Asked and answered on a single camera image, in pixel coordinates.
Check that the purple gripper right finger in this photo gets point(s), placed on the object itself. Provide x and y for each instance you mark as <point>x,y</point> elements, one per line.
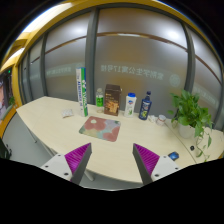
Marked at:
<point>151,166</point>

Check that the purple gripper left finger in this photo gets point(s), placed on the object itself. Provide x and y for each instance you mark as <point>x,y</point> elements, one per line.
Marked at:
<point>70,166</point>

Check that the blue black computer mouse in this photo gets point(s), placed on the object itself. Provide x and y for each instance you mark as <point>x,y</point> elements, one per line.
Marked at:
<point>174,156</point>

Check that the floral mouse pad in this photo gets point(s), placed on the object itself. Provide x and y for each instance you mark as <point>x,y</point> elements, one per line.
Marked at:
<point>105,129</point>

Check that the small white jar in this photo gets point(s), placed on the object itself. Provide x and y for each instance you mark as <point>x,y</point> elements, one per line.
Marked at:
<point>161,120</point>

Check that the small white packet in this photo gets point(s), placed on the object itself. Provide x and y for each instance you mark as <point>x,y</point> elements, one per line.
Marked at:
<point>67,113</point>

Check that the small black round object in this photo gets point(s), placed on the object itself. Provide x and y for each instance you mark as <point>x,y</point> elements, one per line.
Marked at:
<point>192,147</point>

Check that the dark blue bottle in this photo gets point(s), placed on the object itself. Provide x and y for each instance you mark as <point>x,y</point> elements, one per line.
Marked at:
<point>145,106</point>

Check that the white shampoo bottle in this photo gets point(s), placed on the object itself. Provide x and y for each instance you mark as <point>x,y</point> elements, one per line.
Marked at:
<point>130,105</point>

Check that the green potted plant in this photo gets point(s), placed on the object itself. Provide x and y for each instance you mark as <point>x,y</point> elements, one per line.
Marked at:
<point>190,114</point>

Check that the clear green-label bottle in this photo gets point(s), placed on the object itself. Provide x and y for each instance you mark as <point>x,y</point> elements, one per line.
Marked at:
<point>99,100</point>

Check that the brown cardboard box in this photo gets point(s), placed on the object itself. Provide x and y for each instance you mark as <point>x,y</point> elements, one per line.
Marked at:
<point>112,99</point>

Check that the white green shuttlecock tube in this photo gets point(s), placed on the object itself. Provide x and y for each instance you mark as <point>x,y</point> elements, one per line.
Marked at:
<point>81,90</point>

